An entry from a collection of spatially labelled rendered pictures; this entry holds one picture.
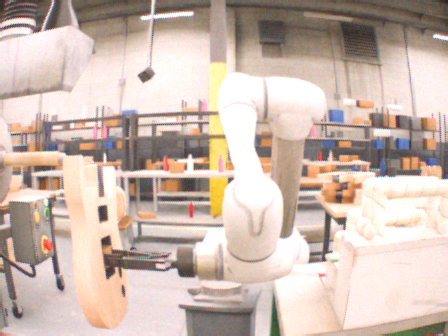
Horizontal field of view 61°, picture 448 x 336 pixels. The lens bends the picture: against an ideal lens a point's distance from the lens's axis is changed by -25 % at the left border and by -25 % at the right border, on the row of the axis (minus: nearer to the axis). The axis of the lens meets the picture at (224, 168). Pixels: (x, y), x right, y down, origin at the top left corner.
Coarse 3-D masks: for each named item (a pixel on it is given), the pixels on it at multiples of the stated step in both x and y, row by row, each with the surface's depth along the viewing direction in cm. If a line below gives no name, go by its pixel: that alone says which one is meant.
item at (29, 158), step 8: (32, 152) 97; (40, 152) 97; (48, 152) 97; (56, 152) 97; (8, 160) 97; (16, 160) 97; (24, 160) 96; (32, 160) 96; (40, 160) 96; (48, 160) 96; (56, 160) 96
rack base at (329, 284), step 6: (330, 258) 101; (330, 264) 99; (336, 264) 94; (330, 270) 98; (336, 270) 91; (330, 276) 98; (324, 282) 106; (330, 282) 97; (324, 288) 104; (330, 288) 95; (330, 294) 94; (330, 300) 93
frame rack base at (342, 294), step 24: (360, 240) 79; (384, 240) 77; (408, 240) 74; (432, 240) 73; (360, 264) 75; (384, 264) 74; (408, 264) 74; (432, 264) 74; (336, 288) 88; (360, 288) 75; (384, 288) 75; (408, 288) 74; (432, 288) 74; (336, 312) 84; (360, 312) 75; (384, 312) 75; (408, 312) 74; (432, 312) 74
